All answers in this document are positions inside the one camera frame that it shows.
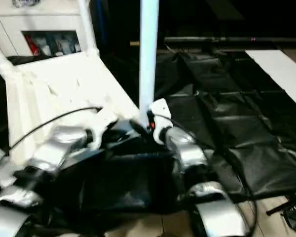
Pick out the flat white sheet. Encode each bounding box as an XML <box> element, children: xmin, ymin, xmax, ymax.
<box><xmin>245</xmin><ymin>49</ymin><xmax>296</xmax><ymax>112</ymax></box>

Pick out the patterned bowl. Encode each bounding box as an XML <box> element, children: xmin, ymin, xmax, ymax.
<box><xmin>11</xmin><ymin>0</ymin><xmax>41</xmax><ymax>8</ymax></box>

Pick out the long black bar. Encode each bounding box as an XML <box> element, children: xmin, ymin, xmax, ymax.
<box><xmin>164</xmin><ymin>36</ymin><xmax>296</xmax><ymax>48</ymax></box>

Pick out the white plastic table top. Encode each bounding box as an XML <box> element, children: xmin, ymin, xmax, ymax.
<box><xmin>0</xmin><ymin>48</ymin><xmax>148</xmax><ymax>187</ymax></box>

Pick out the red packet behind glass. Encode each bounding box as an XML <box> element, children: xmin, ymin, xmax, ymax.
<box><xmin>24</xmin><ymin>36</ymin><xmax>41</xmax><ymax>56</ymax></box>

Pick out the dark blue upright post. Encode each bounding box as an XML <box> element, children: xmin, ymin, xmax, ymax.
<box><xmin>96</xmin><ymin>0</ymin><xmax>107</xmax><ymax>46</ymax></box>

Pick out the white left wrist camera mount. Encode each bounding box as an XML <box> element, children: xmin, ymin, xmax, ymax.
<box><xmin>88</xmin><ymin>116</ymin><xmax>119</xmax><ymax>151</ymax></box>

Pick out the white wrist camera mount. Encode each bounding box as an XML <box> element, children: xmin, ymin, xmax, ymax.
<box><xmin>148</xmin><ymin>98</ymin><xmax>174</xmax><ymax>145</ymax></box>
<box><xmin>88</xmin><ymin>116</ymin><xmax>119</xmax><ymax>151</ymax></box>

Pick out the white glass-door cabinet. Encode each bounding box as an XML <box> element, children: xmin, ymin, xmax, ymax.
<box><xmin>0</xmin><ymin>4</ymin><xmax>90</xmax><ymax>57</ymax></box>

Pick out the black tripod leg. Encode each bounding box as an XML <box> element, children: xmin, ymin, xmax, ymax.
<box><xmin>266</xmin><ymin>195</ymin><xmax>296</xmax><ymax>228</ymax></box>

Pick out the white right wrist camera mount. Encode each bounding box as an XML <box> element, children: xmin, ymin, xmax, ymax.
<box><xmin>148</xmin><ymin>98</ymin><xmax>174</xmax><ymax>145</ymax></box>

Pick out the black work mat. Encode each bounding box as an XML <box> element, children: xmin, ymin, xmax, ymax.
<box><xmin>0</xmin><ymin>49</ymin><xmax>296</xmax><ymax>223</ymax></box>

